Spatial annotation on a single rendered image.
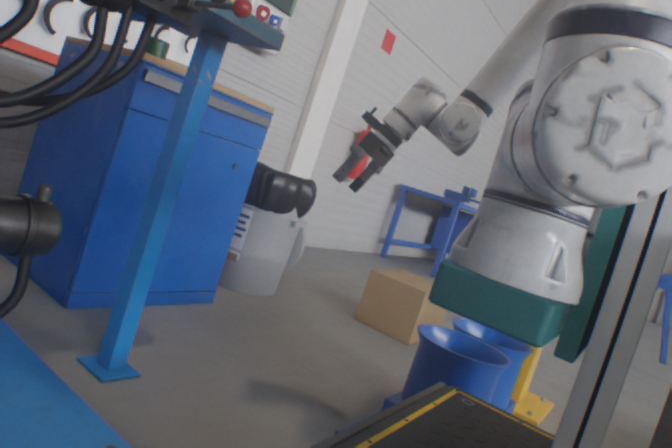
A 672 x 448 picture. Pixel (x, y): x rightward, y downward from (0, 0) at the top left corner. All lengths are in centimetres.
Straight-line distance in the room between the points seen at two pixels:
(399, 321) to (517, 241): 223
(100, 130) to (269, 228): 107
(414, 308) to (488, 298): 217
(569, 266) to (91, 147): 171
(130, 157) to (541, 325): 159
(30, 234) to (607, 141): 89
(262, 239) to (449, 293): 209
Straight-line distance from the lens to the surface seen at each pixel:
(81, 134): 215
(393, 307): 291
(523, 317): 70
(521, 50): 127
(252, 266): 278
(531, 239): 71
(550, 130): 54
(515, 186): 73
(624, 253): 84
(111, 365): 168
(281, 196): 269
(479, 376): 162
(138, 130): 199
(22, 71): 306
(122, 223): 206
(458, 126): 120
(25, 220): 103
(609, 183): 55
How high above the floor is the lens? 75
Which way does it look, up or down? 1 degrees down
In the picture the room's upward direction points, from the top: 18 degrees clockwise
